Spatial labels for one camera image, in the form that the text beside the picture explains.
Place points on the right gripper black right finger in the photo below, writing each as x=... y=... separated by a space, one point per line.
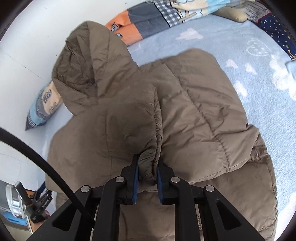
x=173 y=190

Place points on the brown puffer hooded jacket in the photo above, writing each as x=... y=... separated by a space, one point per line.
x=182 y=109

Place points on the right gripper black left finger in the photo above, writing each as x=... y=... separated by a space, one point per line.
x=121 y=190

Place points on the navy star pillow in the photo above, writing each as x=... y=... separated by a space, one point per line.
x=271 y=24

